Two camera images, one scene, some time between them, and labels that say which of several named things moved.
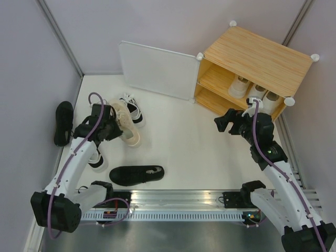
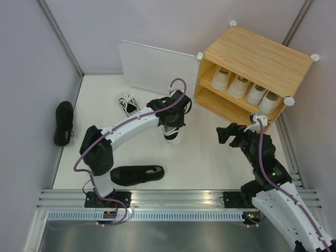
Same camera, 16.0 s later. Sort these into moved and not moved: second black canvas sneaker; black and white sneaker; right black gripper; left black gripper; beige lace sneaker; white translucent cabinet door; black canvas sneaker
Moved: left black gripper; beige lace sneaker; right black gripper
Not moved: black canvas sneaker; second black canvas sneaker; black and white sneaker; white translucent cabinet door
